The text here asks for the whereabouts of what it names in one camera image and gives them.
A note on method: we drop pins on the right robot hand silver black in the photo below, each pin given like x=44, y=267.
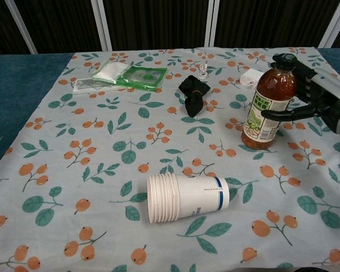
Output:
x=334, y=99

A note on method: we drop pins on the white charger adapter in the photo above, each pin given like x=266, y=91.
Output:
x=250, y=78

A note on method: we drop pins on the black sock bundle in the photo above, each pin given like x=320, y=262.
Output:
x=194, y=99

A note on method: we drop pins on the white paper cup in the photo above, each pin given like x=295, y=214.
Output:
x=192, y=198

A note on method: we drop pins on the green plastic bag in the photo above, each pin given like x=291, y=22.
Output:
x=144, y=78

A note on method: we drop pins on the white powder pouch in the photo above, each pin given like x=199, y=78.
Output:
x=110, y=72

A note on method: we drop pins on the floral tablecloth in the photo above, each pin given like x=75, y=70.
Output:
x=102, y=147

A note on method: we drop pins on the white printed booklet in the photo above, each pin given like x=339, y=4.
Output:
x=88, y=85

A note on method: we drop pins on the teal table cover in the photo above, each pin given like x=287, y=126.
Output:
x=17, y=85

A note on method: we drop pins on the black folding screen white frame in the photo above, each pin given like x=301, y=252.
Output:
x=158, y=22

